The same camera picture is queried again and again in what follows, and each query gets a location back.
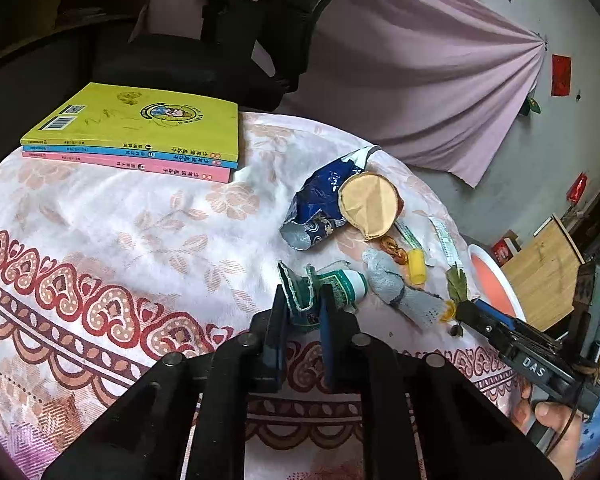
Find pink hanging cloth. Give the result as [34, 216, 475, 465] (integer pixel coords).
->
[147, 0, 549, 189]

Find wooden cabinet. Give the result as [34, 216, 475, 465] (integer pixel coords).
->
[502, 214, 584, 332]

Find blue book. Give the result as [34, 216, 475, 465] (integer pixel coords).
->
[23, 145, 239, 169]

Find dried green leaf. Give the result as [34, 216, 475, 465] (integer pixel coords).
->
[445, 264, 468, 304]

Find black office chair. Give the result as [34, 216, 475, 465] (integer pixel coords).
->
[0, 0, 332, 111]

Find red hanging ornament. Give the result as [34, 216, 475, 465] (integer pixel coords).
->
[566, 172, 588, 205]

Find green hanging ornament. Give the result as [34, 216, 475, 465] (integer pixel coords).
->
[519, 93, 542, 117]

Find person's right hand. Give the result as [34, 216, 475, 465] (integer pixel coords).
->
[510, 382, 583, 480]

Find red paper wall sign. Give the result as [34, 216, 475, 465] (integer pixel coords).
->
[550, 54, 572, 98]

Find pink book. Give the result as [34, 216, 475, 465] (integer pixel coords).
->
[22, 151, 230, 183]

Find red box on floor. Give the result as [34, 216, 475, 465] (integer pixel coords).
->
[491, 230, 520, 266]

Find floral tablecloth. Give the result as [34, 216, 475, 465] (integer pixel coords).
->
[0, 110, 529, 480]

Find orange pretzel snack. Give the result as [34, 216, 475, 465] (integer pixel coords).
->
[380, 236, 408, 266]

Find green white carton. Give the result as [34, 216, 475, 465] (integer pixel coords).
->
[277, 260, 370, 326]

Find yellow book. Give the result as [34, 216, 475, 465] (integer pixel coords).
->
[20, 82, 239, 162]

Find blue foil snack bag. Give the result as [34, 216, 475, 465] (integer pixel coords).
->
[279, 145, 380, 252]

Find brown red paper cup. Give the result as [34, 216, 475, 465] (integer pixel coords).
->
[338, 171, 404, 242]

